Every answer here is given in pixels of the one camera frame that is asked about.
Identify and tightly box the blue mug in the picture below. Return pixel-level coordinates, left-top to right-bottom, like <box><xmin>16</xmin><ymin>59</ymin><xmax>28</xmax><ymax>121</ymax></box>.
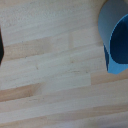
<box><xmin>97</xmin><ymin>0</ymin><xmax>128</xmax><ymax>76</ymax></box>

